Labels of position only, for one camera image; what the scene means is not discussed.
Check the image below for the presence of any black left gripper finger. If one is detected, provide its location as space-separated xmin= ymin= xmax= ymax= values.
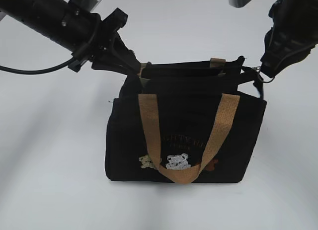
xmin=118 ymin=40 xmax=141 ymax=72
xmin=91 ymin=60 xmax=139 ymax=75

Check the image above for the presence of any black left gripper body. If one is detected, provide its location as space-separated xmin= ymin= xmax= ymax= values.
xmin=67 ymin=8 xmax=128 ymax=73

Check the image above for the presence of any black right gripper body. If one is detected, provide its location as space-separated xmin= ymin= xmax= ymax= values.
xmin=262 ymin=24 xmax=318 ymax=64

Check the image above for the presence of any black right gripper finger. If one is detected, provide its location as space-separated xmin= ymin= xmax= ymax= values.
xmin=260 ymin=51 xmax=286 ymax=78

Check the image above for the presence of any silver zipper pull ring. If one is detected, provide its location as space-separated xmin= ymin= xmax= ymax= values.
xmin=251 ymin=67 xmax=275 ymax=84

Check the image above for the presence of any black canvas tote bag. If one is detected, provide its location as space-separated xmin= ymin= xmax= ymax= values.
xmin=105 ymin=56 xmax=267 ymax=184

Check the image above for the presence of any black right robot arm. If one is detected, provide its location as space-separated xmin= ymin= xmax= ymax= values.
xmin=260 ymin=0 xmax=318 ymax=78

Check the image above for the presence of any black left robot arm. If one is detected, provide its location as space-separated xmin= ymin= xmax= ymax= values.
xmin=0 ymin=0 xmax=141 ymax=75

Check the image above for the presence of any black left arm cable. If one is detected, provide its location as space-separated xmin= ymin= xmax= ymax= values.
xmin=0 ymin=16 xmax=100 ymax=74

